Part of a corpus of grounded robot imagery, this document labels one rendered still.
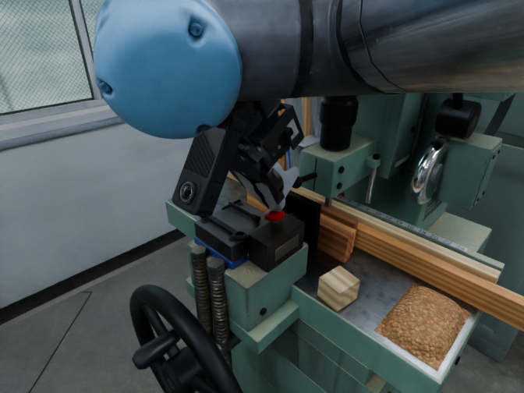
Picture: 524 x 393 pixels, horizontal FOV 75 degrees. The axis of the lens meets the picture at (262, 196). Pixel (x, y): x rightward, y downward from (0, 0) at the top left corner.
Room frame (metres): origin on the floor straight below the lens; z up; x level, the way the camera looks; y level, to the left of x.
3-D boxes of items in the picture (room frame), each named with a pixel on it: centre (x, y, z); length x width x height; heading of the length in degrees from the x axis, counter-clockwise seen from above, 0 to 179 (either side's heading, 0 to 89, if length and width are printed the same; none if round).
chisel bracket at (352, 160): (0.57, -0.14, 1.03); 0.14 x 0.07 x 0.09; 135
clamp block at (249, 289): (0.43, 0.02, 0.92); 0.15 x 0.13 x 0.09; 45
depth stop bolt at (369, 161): (0.56, -0.20, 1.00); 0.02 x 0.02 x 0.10; 45
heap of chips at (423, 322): (0.33, -0.23, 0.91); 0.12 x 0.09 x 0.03; 135
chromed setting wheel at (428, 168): (0.56, -0.30, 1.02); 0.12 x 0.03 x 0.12; 135
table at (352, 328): (0.49, -0.04, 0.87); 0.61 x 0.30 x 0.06; 45
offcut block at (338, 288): (0.37, -0.11, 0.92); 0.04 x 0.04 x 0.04; 36
